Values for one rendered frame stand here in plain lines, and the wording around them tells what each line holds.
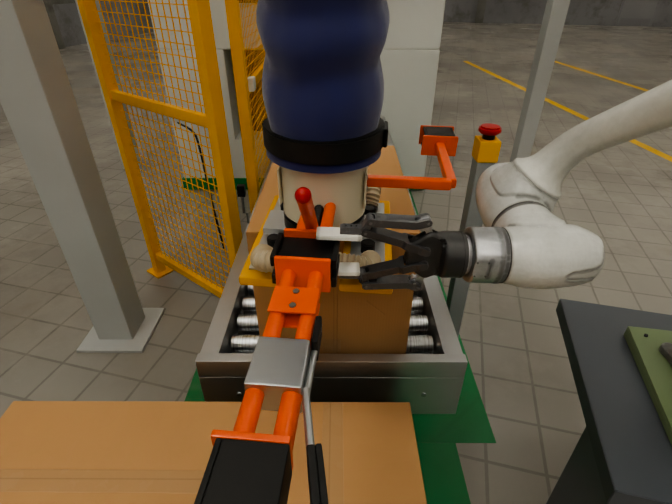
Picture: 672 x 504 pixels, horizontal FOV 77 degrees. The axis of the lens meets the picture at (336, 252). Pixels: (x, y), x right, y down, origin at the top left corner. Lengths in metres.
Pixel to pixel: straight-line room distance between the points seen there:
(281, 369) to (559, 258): 0.44
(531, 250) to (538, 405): 1.34
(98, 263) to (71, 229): 0.17
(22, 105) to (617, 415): 1.85
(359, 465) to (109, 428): 0.59
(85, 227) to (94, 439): 0.96
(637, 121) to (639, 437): 0.55
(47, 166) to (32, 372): 0.93
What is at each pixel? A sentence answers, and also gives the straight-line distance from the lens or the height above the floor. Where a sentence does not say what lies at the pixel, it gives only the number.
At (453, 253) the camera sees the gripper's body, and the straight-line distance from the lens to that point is 0.66.
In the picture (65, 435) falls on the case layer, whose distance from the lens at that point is 1.24.
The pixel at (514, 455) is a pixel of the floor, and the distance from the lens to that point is 1.80.
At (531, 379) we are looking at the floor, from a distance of 2.06.
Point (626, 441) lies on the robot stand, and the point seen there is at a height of 0.75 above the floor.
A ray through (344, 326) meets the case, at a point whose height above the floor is 0.66.
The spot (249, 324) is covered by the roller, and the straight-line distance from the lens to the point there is 1.35.
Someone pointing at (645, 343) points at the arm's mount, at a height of 0.78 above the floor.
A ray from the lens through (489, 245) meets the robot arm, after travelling 0.67.
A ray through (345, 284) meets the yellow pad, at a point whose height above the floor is 0.96.
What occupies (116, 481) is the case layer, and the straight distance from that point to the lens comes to 1.12.
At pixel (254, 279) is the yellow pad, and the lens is 0.81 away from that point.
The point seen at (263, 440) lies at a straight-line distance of 0.43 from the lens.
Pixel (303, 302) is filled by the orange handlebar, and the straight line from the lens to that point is 0.56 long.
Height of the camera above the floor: 1.44
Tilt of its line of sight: 33 degrees down
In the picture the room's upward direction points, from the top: straight up
